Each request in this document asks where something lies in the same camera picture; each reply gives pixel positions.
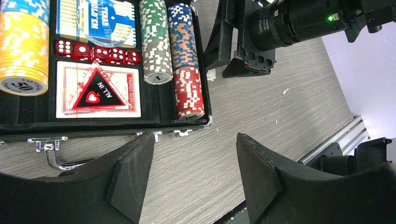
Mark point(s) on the red dice in case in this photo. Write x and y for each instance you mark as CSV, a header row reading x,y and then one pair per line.
x,y
94,53

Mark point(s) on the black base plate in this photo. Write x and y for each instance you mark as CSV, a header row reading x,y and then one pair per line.
x,y
325,154

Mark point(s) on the blue yellow chip stack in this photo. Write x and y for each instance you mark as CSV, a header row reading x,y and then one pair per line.
x,y
24,46

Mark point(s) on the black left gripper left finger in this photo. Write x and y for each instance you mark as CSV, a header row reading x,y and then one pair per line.
x,y
107,190

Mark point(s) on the green white chip stack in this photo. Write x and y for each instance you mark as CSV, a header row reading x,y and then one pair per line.
x,y
156,55

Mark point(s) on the clear all-in triangle button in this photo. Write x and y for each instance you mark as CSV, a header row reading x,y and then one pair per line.
x,y
95,91

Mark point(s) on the blue red chip stack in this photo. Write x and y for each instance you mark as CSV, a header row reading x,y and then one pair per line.
x,y
184,55

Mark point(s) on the black poker set case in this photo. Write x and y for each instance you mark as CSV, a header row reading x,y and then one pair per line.
x,y
33,118

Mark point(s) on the white poker chip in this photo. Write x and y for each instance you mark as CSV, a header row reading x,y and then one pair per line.
x,y
211,75

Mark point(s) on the blue playing card deck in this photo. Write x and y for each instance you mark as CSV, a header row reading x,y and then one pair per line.
x,y
66,23

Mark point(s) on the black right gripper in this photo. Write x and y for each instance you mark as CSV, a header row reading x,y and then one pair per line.
x,y
263,28

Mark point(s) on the clear round dealer button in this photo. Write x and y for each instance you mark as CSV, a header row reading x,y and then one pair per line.
x,y
107,23

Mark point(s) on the red playing card deck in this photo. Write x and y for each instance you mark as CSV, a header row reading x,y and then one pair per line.
x,y
126,81

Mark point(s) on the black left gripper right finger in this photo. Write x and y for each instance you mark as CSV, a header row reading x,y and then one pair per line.
x,y
309,191

